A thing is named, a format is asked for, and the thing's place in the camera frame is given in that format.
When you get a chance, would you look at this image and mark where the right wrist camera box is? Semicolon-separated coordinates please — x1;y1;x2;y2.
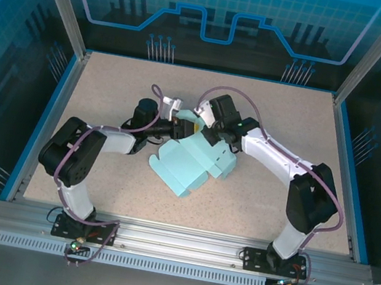
191;104;216;131

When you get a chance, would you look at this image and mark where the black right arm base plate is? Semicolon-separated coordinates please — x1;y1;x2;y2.
238;246;310;281

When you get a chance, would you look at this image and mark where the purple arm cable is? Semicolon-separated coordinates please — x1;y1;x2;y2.
39;68;167;278
165;81;365;285

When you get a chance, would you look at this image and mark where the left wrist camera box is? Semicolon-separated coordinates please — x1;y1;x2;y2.
159;95;185;123

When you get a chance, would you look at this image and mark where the aluminium table side rail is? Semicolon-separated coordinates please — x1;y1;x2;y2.
305;93;381;263
4;42;92;212

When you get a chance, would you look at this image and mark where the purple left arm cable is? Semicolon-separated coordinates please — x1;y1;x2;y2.
39;68;167;278

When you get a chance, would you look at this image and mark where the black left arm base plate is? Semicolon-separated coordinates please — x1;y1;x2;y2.
50;212;121;248

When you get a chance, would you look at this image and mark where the light blue paper box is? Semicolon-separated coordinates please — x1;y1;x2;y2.
143;104;246;206

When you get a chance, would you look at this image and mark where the aluminium mounting rail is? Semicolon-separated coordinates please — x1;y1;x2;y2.
0;193;374;285

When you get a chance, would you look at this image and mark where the slotted grey cable duct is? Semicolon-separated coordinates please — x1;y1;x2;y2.
0;231;269;285

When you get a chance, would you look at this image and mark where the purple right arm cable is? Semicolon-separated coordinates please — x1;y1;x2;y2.
165;81;365;285

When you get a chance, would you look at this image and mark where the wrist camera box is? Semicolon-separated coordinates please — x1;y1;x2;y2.
191;104;216;131
159;95;185;123

